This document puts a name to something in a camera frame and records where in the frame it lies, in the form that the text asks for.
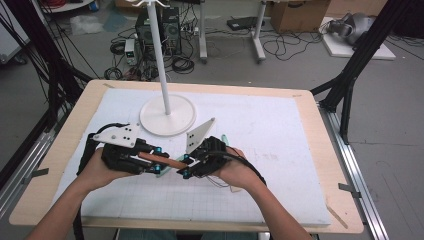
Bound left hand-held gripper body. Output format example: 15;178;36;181
92;122;153;176

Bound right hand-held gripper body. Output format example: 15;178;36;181
184;117;232;178

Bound teal-handled wooden spoon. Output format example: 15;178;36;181
155;153;187;178

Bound wooden-handled wire whisk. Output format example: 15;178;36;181
137;151;231;190

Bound green-handled cream spatula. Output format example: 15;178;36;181
221;134;244;194

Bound white hook stand rack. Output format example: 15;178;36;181
126;0;197;138

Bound person's left hand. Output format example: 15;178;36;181
78;148;134;193

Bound person's right hand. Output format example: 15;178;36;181
214;148;264;193

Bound white grid mat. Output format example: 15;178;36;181
49;87;333;226

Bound small bench power supply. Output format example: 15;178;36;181
124;38;138;66

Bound white desk leg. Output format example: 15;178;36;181
250;0;268;64
198;0;209;64

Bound clear plastic sheet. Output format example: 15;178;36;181
69;14;105;36

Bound flat black device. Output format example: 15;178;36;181
227;16;266;32

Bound thin wooden stick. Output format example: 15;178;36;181
325;203;350;230

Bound cardboard box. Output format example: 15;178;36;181
269;0;331;34

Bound white floor board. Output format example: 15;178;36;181
319;16;397;61

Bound grey headset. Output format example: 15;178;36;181
326;12;376;46

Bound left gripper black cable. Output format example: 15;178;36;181
73;122;130;240

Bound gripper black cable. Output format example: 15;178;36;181
213;150;268;188
73;122;130;240

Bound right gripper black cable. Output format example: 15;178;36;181
213;150;268;188

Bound coiled black cable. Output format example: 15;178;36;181
103;66;125;81
170;55;196;75

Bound aluminium rail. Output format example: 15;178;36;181
318;103;390;240
0;129;58;219

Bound loose black floor cables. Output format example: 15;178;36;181
262;30;323;62

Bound black frame post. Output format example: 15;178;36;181
0;0;94;134
309;0;424;145

